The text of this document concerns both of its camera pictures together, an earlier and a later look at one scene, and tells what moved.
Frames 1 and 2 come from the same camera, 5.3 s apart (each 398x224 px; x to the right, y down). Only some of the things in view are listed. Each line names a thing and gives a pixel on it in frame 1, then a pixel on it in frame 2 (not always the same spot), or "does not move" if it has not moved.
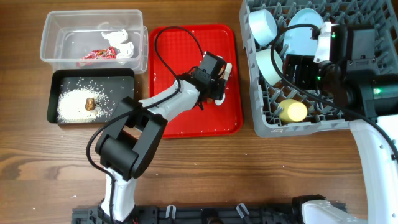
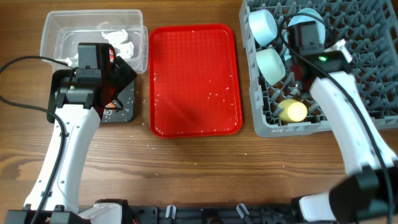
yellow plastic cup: [293, 111] does not move
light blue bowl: [263, 26] does not move
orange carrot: [211, 100] -> [111, 105]
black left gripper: [219, 90] -> [123, 79]
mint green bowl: [267, 66] does not move
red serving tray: [175, 51] does not move
